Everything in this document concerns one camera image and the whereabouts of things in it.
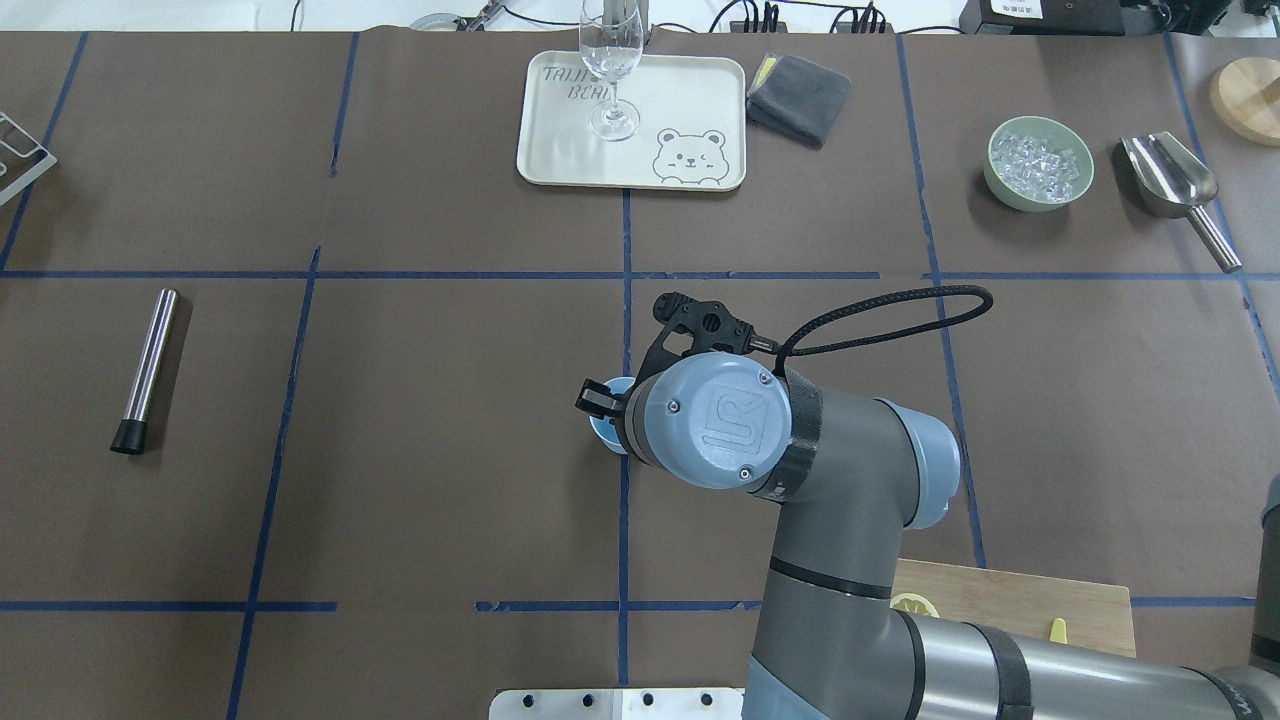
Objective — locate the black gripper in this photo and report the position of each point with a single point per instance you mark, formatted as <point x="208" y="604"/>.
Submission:
<point x="597" y="401"/>

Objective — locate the lemon half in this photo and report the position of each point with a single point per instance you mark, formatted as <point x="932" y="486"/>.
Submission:
<point x="914" y="602"/>

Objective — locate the steel muddler black tip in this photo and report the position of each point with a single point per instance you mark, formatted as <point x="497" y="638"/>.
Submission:
<point x="130" y="435"/>

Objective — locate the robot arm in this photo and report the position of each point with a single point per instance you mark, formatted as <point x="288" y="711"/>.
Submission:
<point x="851" y="474"/>

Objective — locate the blue paper cup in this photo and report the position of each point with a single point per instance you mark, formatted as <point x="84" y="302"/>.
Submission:
<point x="604" y="429"/>

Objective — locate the cream bear serving tray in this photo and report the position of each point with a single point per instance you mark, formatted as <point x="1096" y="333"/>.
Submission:
<point x="691" y="134"/>

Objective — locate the folded grey cloth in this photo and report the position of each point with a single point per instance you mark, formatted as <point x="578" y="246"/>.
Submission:
<point x="797" y="98"/>

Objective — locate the clear wine glass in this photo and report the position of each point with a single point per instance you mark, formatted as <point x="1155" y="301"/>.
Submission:
<point x="611" y="44"/>

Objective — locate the green bowl of ice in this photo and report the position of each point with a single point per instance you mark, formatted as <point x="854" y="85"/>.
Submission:
<point x="1037" y="164"/>

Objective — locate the yellow plastic knife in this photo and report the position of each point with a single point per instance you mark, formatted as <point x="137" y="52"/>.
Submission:
<point x="1059" y="631"/>

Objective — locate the bamboo cutting board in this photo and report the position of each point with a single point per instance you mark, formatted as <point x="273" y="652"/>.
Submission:
<point x="1099" y="616"/>

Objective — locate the steel ice scoop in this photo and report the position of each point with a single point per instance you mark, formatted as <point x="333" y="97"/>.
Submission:
<point x="1174" y="184"/>

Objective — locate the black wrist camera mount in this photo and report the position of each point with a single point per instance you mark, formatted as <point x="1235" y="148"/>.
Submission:
<point x="710" y="326"/>

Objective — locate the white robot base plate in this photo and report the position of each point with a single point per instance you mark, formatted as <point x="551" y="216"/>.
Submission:
<point x="619" y="703"/>

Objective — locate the white wire cup rack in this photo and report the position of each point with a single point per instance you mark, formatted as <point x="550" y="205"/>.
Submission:
<point x="23" y="159"/>

